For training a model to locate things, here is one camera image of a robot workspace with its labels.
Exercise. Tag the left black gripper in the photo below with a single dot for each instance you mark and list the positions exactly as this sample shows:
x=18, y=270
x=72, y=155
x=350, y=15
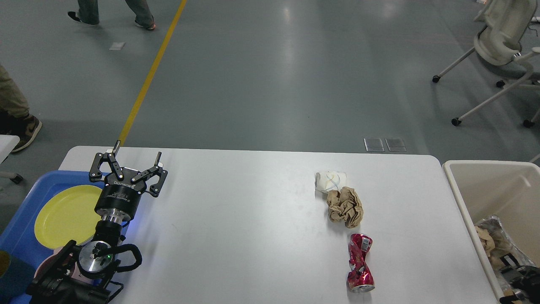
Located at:
x=120, y=198

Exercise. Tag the yellow plate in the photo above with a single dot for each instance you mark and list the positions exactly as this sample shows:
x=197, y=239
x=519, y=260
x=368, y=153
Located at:
x=68, y=215

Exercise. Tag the pink mug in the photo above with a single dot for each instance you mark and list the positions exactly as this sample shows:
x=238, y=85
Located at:
x=47, y=262

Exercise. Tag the dark teal mug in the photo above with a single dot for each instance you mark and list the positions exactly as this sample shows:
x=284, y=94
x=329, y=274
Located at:
x=15, y=276

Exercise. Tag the brown paper wad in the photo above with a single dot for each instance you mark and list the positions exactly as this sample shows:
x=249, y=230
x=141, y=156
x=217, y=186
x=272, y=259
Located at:
x=345, y=206

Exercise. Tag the crushed red can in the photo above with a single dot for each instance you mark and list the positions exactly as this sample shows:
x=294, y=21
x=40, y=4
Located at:
x=360, y=278

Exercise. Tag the aluminium foil tray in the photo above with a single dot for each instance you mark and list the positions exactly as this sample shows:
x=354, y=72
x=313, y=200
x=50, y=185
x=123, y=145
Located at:
x=493, y=224

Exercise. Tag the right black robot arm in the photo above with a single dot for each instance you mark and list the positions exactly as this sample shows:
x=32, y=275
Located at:
x=524, y=281

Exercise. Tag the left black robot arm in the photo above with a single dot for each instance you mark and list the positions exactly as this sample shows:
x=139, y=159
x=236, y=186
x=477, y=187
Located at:
x=83, y=274

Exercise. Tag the blue plastic tray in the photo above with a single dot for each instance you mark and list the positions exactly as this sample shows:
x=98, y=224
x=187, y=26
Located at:
x=19, y=238

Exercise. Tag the white side table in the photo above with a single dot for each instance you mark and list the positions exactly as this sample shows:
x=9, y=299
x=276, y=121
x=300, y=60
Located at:
x=7, y=144

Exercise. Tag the person in khaki trousers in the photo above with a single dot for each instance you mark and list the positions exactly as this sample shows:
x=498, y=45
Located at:
x=15, y=117

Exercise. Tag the person in grey trousers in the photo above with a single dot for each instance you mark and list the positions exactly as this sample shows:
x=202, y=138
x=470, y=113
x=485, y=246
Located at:
x=91, y=12

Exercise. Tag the metal floor plate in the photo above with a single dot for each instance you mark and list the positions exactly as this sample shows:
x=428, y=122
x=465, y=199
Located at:
x=395, y=144
x=374, y=144

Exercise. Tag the beige plastic bin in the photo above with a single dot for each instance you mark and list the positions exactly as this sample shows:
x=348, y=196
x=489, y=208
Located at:
x=507, y=190

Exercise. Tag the crumpled brown paper ball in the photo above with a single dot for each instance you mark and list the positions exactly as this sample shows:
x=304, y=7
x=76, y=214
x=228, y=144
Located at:
x=494, y=246

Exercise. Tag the white office chair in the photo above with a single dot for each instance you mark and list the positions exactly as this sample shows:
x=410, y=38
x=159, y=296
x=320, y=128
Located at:
x=498, y=48

